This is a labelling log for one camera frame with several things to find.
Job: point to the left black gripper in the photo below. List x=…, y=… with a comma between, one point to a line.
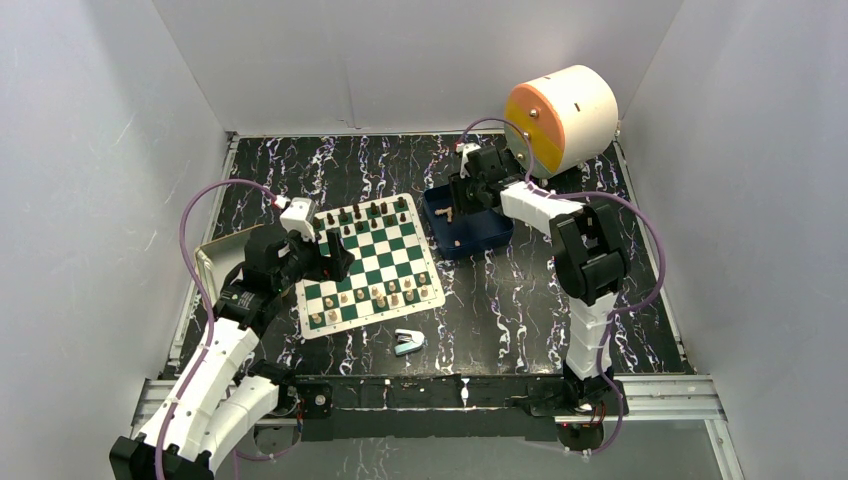
x=330, y=268

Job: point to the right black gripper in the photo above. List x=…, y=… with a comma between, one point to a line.
x=456, y=186

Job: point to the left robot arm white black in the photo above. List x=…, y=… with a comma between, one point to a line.
x=213, y=405

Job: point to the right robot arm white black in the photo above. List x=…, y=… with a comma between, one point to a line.
x=589, y=263

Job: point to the light pieces in tray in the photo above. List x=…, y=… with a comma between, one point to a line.
x=447, y=213

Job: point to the dark chess pieces row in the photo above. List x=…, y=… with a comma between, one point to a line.
x=380, y=220

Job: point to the green white chess board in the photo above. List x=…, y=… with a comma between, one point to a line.
x=375, y=264

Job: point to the blue tray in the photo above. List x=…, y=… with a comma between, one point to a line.
x=465, y=235

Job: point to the gold metal tin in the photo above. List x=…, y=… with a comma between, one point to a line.
x=216, y=258

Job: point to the white cylindrical drawer cabinet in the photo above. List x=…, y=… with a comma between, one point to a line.
x=566, y=118

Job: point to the small light blue stapler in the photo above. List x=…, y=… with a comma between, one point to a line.
x=408, y=341

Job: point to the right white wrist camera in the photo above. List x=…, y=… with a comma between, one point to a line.
x=463, y=150

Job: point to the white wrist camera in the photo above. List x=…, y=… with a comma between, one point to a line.
x=463, y=150
x=298, y=215

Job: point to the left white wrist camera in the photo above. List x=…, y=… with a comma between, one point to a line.
x=298, y=215

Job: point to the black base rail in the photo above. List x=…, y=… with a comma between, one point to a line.
x=544, y=407

